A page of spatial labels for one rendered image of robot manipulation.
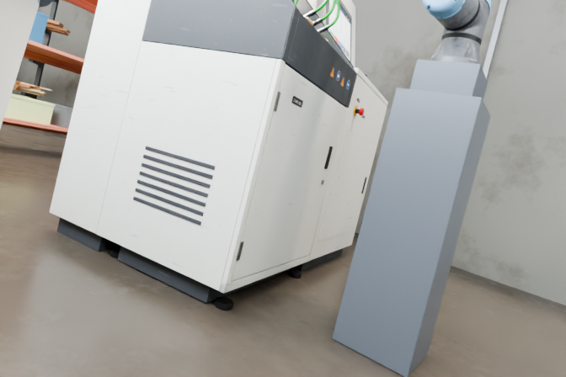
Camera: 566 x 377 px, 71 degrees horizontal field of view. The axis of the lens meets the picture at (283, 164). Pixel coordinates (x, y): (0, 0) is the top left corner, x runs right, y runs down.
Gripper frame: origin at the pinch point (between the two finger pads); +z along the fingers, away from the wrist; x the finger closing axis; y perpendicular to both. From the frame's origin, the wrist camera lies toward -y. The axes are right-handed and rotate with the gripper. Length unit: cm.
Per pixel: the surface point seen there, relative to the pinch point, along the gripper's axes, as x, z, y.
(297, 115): -16, 56, 19
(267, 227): -17, 96, 19
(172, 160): -35, 81, -12
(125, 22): -36, 37, -48
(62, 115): 81, 85, -242
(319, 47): -11.8, 31.3, 19.4
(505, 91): 192, -14, 80
